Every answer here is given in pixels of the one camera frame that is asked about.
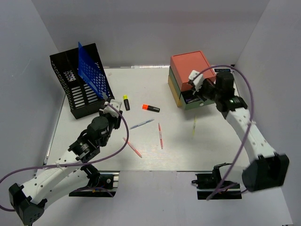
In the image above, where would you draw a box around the green drawer box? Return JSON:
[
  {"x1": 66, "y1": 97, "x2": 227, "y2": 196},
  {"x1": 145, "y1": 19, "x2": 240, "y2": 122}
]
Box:
[{"x1": 169, "y1": 67, "x2": 214, "y2": 111}]

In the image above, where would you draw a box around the yellow cap black highlighter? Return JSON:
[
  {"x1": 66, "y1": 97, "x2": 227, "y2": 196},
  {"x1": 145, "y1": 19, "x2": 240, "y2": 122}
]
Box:
[{"x1": 123, "y1": 95, "x2": 130, "y2": 111}]

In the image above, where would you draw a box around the yellow thin pen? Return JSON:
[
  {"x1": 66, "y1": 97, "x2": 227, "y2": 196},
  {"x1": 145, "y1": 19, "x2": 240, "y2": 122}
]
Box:
[{"x1": 192, "y1": 115, "x2": 197, "y2": 136}]

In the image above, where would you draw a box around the yellow bottom drawer box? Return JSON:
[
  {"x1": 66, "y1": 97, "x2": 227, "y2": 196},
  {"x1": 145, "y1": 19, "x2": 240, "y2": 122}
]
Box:
[{"x1": 168, "y1": 75, "x2": 182, "y2": 107}]

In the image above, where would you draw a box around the orange cap black highlighter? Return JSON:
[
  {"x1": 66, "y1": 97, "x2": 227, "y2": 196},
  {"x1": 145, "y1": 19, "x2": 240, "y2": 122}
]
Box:
[{"x1": 142, "y1": 104, "x2": 160, "y2": 113}]

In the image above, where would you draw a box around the blue plastic folder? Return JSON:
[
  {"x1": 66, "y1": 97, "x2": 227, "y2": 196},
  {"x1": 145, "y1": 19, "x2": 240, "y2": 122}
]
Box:
[{"x1": 78, "y1": 42, "x2": 109, "y2": 99}]

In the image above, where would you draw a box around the purple cap black highlighter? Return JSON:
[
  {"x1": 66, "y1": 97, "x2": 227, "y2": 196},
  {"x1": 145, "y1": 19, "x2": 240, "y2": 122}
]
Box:
[{"x1": 185, "y1": 97, "x2": 201, "y2": 104}]

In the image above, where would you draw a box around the salmon top drawer box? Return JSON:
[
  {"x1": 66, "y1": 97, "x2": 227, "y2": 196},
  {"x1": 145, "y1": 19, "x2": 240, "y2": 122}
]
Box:
[{"x1": 170, "y1": 50, "x2": 210, "y2": 91}]

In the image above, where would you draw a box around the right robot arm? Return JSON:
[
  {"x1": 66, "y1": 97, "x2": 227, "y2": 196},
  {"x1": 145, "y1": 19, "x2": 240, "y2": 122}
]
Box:
[{"x1": 189, "y1": 70, "x2": 289, "y2": 192}]

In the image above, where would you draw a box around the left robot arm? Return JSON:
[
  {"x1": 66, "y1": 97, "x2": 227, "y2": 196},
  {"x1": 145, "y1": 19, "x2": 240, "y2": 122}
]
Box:
[{"x1": 9, "y1": 103, "x2": 125, "y2": 226}]

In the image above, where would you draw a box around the orange thin pen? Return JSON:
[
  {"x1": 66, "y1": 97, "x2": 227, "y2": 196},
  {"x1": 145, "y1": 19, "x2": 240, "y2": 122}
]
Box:
[{"x1": 127, "y1": 142, "x2": 142, "y2": 158}]

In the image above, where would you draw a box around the black mesh file organizer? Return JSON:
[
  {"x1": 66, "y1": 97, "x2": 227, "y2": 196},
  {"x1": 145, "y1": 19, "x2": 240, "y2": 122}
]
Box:
[{"x1": 50, "y1": 43, "x2": 114, "y2": 119}]

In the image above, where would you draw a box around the blue thin pen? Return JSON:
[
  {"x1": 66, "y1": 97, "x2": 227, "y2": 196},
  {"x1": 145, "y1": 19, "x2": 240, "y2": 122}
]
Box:
[{"x1": 130, "y1": 119, "x2": 154, "y2": 130}]

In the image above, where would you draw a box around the pink thin pen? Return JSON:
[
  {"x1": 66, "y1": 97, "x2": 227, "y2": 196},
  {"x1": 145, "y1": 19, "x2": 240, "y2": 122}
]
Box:
[{"x1": 158, "y1": 123, "x2": 163, "y2": 150}]

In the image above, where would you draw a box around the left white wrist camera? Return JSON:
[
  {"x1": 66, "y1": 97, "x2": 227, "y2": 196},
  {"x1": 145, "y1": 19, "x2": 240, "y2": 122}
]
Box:
[{"x1": 103, "y1": 99, "x2": 122, "y2": 118}]

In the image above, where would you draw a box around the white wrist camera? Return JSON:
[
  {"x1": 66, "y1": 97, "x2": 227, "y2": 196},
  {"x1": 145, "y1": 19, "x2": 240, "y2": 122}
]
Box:
[
  {"x1": 103, "y1": 99, "x2": 122, "y2": 118},
  {"x1": 188, "y1": 70, "x2": 205, "y2": 92}
]

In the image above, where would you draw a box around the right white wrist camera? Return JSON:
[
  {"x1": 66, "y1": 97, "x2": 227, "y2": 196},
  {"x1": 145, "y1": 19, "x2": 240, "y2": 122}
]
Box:
[{"x1": 188, "y1": 70, "x2": 205, "y2": 92}]

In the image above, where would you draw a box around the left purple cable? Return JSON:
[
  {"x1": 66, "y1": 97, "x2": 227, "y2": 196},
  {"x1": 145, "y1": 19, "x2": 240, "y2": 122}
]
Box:
[{"x1": 0, "y1": 103, "x2": 130, "y2": 212}]

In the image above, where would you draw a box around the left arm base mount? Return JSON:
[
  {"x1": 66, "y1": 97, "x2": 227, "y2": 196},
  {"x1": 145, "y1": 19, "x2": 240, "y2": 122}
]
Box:
[{"x1": 69, "y1": 164, "x2": 119, "y2": 198}]

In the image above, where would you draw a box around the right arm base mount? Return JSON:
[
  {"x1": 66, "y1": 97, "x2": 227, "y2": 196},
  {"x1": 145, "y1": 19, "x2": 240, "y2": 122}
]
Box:
[{"x1": 191, "y1": 163, "x2": 242, "y2": 200}]

